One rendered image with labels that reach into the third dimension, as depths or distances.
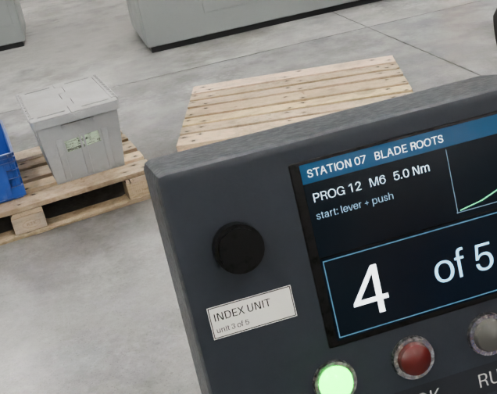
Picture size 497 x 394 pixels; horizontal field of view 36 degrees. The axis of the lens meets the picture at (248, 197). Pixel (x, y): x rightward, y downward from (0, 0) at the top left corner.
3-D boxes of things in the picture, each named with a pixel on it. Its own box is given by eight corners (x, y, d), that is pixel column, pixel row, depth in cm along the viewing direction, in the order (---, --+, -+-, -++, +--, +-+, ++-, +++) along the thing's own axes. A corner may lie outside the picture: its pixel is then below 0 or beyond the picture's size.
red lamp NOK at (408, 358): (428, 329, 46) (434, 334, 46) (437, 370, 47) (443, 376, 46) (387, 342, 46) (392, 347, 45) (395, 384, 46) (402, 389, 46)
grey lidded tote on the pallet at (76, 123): (109, 131, 414) (94, 72, 401) (136, 164, 362) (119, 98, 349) (32, 153, 403) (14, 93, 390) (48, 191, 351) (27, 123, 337)
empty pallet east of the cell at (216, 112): (394, 78, 462) (392, 54, 456) (426, 136, 372) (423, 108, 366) (197, 109, 473) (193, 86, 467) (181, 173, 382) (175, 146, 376)
